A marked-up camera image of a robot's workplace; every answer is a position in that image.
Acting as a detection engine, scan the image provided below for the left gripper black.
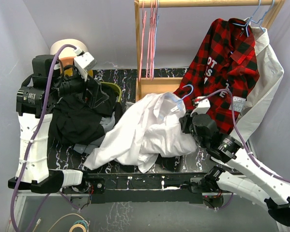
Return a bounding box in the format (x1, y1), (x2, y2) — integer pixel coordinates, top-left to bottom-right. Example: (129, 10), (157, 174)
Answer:
(51, 67), (108, 107)

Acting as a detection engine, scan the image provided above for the blue wire hanger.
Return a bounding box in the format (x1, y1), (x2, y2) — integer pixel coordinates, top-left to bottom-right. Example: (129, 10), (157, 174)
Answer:
(171, 84), (194, 104)

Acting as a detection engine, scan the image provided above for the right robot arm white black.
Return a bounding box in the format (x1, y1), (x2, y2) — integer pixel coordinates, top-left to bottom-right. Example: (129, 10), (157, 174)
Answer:
(179, 112), (290, 227)

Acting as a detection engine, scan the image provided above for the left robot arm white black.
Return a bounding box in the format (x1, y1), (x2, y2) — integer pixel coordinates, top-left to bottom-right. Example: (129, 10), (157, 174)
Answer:
(8, 52), (96, 194)

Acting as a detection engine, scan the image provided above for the red black plaid shirt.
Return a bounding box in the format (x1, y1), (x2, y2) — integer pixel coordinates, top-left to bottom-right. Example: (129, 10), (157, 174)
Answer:
(174, 18), (259, 134)

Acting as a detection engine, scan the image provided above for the cream white hanging shirt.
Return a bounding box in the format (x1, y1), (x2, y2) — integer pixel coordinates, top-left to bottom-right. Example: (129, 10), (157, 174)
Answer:
(236, 27), (284, 141)

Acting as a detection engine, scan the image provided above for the blue hanger holding shirts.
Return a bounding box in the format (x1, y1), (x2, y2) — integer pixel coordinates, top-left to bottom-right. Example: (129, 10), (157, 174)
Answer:
(231, 0), (276, 37)

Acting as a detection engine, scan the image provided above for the olive green basket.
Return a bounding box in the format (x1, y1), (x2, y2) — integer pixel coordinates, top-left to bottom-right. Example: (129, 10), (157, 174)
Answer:
(101, 82), (122, 102)

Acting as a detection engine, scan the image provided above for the grey garment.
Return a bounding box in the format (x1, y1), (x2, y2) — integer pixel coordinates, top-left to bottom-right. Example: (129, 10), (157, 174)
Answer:
(74, 113), (115, 154)

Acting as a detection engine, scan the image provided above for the black garment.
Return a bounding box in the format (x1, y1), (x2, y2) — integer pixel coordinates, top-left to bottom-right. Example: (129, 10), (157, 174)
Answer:
(49, 84), (123, 145)

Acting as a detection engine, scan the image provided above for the wooden clothes rack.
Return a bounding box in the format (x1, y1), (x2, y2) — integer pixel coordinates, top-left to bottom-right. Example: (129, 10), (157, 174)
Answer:
(134, 0), (285, 101)

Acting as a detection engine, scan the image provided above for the cream orange yellow cylinder container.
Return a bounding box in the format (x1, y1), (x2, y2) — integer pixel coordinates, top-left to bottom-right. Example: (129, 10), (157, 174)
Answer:
(50, 38), (90, 73)

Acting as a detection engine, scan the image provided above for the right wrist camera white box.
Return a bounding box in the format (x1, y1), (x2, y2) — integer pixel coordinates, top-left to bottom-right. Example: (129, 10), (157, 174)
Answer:
(190, 96), (211, 116)

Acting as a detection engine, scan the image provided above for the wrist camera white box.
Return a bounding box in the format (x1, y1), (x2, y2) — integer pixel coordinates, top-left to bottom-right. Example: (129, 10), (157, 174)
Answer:
(190, 96), (211, 116)
(74, 46), (97, 82)

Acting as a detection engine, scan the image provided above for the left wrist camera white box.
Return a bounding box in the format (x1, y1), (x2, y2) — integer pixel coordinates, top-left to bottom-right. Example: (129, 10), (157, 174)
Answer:
(74, 46), (97, 82)

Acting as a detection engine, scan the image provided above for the pink wire hanger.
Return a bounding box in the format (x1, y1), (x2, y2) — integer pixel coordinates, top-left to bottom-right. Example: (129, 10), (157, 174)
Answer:
(138, 0), (159, 82)

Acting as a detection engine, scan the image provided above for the aluminium frame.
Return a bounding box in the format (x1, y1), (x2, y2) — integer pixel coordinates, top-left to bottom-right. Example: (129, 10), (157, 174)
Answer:
(5, 137), (290, 232)

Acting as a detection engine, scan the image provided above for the beige coiled cable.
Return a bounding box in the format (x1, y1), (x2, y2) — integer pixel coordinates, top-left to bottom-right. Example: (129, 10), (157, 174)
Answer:
(33, 213), (91, 232)

